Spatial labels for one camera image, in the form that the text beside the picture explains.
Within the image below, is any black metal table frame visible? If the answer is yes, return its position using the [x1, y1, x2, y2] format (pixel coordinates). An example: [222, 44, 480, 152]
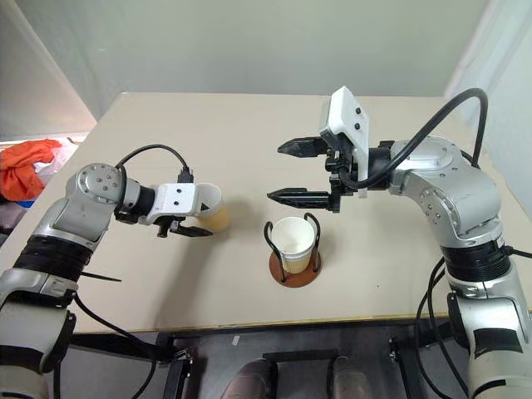
[68, 318, 461, 399]

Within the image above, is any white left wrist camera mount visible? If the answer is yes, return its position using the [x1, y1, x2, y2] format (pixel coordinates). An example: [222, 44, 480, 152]
[139, 182, 197, 228]

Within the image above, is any tan ribbed paper cup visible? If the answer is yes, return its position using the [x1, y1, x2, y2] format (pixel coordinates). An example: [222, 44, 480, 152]
[191, 182, 232, 232]

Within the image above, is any black wire cup holder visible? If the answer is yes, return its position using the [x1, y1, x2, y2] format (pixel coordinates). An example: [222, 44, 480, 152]
[264, 212, 323, 288]

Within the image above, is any white paper cup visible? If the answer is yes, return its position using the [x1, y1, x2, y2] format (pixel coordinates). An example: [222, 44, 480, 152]
[272, 216, 317, 275]

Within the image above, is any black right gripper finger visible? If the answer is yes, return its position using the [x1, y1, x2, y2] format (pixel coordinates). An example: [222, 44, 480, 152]
[277, 135, 332, 160]
[267, 187, 334, 211]

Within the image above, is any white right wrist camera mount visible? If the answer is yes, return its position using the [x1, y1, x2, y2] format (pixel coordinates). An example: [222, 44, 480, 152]
[318, 86, 371, 200]

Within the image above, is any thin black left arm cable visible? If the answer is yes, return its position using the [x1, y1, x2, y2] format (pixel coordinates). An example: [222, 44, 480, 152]
[115, 144, 195, 184]

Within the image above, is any black cable under table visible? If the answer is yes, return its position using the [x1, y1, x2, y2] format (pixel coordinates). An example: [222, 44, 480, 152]
[72, 290, 193, 399]

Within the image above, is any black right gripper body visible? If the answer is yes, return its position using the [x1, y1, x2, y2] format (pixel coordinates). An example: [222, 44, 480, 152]
[323, 135, 369, 214]

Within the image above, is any black hanging cable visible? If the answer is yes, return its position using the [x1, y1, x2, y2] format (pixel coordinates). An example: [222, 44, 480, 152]
[414, 255, 448, 399]
[427, 268, 473, 399]

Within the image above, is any white plastic bag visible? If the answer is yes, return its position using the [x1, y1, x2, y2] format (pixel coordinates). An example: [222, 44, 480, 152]
[32, 135, 85, 188]

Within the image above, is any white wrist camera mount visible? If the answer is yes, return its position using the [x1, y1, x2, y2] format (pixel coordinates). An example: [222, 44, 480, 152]
[318, 86, 371, 200]
[139, 182, 197, 228]

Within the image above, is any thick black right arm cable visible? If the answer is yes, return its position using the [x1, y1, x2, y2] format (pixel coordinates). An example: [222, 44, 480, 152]
[338, 87, 490, 191]

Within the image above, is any dark rounded shape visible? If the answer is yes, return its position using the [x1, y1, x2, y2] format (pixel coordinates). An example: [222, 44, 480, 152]
[332, 356, 372, 399]
[226, 359, 273, 399]

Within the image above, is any black metal bracket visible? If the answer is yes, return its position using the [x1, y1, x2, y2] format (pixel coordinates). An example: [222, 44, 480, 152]
[263, 350, 340, 399]

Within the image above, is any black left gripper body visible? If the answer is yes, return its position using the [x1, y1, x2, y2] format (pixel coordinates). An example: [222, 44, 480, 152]
[155, 216, 187, 239]

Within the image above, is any orange cloth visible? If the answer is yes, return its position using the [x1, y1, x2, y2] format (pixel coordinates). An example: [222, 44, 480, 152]
[0, 139, 63, 204]

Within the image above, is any black zip tie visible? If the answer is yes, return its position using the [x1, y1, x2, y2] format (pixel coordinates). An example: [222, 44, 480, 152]
[81, 271, 123, 284]

